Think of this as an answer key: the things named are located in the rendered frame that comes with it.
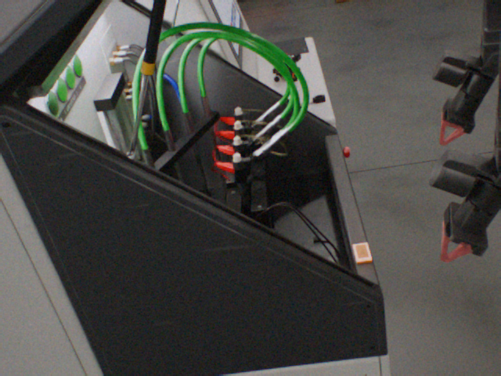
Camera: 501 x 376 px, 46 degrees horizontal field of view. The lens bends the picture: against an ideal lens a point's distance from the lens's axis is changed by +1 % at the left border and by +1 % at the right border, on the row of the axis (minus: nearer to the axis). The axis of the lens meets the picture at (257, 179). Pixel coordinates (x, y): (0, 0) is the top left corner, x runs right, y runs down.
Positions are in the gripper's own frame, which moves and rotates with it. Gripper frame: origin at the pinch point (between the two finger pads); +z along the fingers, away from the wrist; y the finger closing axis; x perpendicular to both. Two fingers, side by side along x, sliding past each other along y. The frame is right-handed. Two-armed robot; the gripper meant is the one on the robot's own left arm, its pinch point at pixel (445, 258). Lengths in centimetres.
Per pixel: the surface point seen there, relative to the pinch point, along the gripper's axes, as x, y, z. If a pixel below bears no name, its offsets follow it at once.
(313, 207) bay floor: -23, -37, 29
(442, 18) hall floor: 47, -413, 90
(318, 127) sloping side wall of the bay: -29, -55, 15
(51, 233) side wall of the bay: -68, 22, 8
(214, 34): -58, -27, -14
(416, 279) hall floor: 34, -98, 94
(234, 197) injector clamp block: -43, -21, 21
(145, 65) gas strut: -59, 14, -25
